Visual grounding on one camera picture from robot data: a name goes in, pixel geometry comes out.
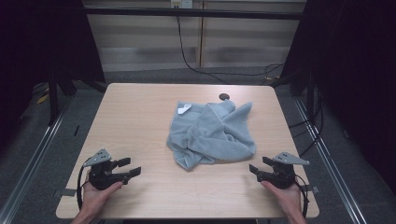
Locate grey-blue towel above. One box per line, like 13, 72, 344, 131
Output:
165, 100, 258, 172

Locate yellow object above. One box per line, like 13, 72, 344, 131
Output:
35, 92, 50, 105

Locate black horizontal frame bar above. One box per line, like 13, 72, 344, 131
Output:
83, 7, 305, 21

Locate black stand post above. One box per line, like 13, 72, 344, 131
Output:
47, 66, 61, 127

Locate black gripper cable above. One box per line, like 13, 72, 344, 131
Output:
76, 163, 92, 211
293, 173, 311, 219

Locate black wall cable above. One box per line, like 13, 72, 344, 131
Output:
175, 15, 285, 86

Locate white wall socket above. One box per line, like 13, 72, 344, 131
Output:
170, 0, 194, 9

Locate grey tape strip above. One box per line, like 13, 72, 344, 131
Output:
53, 188, 78, 198
300, 185, 321, 194

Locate person's right hand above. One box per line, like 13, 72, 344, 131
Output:
260, 180, 305, 217

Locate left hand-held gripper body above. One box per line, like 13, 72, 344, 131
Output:
83, 148, 130, 191

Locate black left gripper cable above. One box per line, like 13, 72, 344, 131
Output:
76, 163, 92, 211

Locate metal floor rail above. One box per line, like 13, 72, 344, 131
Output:
293, 98, 369, 224
0, 92, 73, 224

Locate black floor cables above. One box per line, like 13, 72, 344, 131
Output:
287, 88, 325, 158

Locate person's left hand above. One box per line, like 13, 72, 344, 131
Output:
78, 180, 124, 217

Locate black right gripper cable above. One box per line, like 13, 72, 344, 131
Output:
293, 173, 311, 219

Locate black curtain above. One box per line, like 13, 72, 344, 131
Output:
279, 0, 396, 195
0, 0, 106, 153

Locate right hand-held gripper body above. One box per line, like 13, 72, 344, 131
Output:
257, 151, 311, 190

